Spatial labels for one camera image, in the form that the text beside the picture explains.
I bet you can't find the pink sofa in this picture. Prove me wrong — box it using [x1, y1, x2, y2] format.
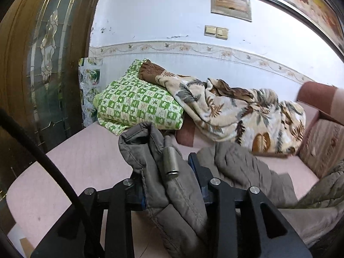
[5, 81, 344, 250]

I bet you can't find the green checked quilt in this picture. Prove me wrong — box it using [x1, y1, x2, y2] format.
[93, 58, 184, 136]

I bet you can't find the framed picture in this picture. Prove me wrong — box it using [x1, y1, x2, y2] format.
[244, 0, 344, 55]

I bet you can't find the striped cushion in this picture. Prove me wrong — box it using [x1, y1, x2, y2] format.
[299, 118, 344, 179]

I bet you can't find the cardboard piece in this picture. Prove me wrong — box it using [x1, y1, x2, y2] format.
[8, 223, 35, 257]

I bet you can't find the printed plastic bag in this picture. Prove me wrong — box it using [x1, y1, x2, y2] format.
[78, 56, 103, 128]

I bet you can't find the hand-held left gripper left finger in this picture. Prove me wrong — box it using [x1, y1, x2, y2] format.
[29, 177, 147, 258]

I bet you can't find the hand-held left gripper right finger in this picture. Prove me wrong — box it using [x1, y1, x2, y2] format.
[187, 153, 313, 258]

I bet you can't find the leaf print blanket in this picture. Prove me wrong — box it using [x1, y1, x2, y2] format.
[138, 60, 307, 156]

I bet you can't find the grey-brown hooded puffer jacket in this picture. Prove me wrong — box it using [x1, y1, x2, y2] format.
[118, 122, 344, 258]

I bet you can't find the black cable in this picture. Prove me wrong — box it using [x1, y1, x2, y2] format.
[0, 109, 104, 258]

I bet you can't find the wooden door with glass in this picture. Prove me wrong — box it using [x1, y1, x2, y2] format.
[0, 0, 106, 229]

